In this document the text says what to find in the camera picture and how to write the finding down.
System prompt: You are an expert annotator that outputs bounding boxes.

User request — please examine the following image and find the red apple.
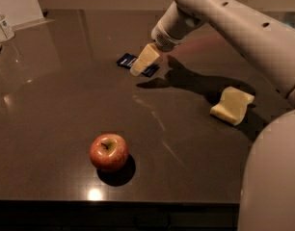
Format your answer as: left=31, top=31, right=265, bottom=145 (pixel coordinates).
left=90, top=134, right=128, bottom=172

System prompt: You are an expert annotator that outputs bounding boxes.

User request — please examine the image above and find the yellow sponge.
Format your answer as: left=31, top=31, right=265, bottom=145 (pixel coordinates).
left=210, top=87, right=255, bottom=126

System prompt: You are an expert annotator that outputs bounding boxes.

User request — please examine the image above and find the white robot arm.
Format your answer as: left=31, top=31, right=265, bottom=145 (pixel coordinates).
left=140, top=0, right=295, bottom=231

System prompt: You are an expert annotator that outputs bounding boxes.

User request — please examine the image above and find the blue rxbar wrapper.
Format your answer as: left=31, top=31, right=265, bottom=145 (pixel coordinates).
left=117, top=53, right=159, bottom=77

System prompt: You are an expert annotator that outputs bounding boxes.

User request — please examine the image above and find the clear plastic water bottle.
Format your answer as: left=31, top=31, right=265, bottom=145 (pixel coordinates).
left=0, top=13, right=14, bottom=42

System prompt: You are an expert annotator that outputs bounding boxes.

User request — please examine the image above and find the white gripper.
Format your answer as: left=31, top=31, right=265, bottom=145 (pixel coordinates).
left=130, top=2, right=204, bottom=76

